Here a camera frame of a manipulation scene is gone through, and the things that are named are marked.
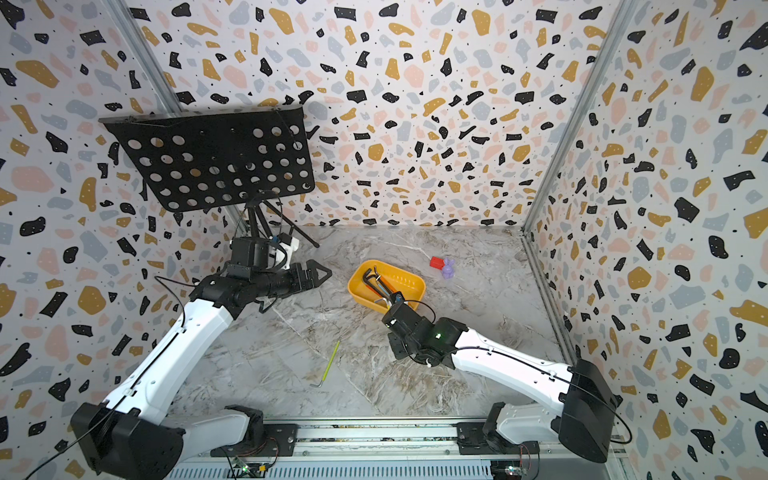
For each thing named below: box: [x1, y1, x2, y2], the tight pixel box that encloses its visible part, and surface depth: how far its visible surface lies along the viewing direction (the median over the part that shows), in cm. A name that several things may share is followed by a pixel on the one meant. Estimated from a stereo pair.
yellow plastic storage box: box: [348, 259, 427, 314], surface depth 105 cm
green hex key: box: [310, 340, 341, 388], surface depth 87 cm
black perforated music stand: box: [98, 106, 320, 249], surface depth 78 cm
